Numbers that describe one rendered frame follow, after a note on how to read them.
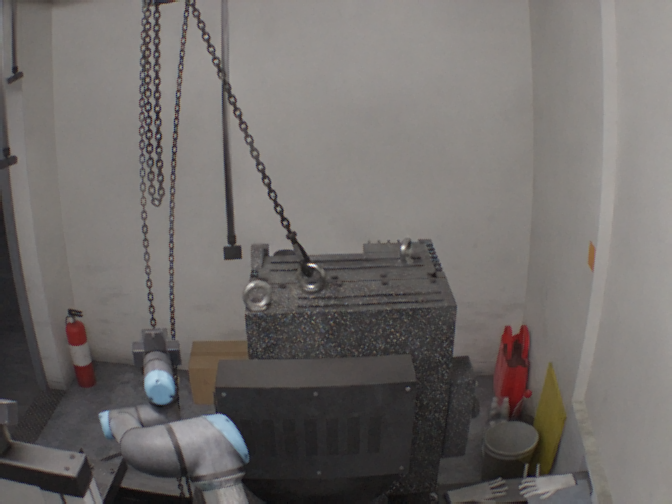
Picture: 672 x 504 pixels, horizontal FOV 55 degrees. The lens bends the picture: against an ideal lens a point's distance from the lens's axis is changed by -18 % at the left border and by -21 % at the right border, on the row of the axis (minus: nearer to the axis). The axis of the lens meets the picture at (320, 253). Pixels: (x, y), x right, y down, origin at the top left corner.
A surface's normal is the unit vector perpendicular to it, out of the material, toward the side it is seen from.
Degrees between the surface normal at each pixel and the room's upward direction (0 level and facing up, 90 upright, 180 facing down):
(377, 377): 0
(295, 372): 0
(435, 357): 90
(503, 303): 90
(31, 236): 90
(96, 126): 90
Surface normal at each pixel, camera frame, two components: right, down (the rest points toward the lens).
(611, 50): -0.09, 0.38
